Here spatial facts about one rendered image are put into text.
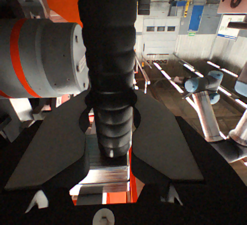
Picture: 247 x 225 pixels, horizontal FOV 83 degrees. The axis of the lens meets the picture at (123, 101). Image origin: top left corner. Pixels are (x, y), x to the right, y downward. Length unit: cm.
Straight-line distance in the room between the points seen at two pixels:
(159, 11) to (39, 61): 1358
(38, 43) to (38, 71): 4
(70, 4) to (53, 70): 49
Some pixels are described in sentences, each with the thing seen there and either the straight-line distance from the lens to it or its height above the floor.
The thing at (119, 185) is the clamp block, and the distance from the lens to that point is 18.
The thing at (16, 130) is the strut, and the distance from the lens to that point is 41.
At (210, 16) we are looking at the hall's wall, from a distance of 1572.
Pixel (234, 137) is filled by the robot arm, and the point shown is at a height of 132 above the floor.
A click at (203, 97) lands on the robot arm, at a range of 87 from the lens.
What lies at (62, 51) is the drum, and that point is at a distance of 24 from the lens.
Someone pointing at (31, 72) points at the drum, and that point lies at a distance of 25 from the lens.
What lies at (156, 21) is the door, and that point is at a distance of 1370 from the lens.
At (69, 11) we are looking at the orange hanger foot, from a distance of 70.
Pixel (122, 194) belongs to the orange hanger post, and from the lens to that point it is 160.
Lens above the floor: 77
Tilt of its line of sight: 32 degrees up
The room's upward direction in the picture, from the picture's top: 180 degrees clockwise
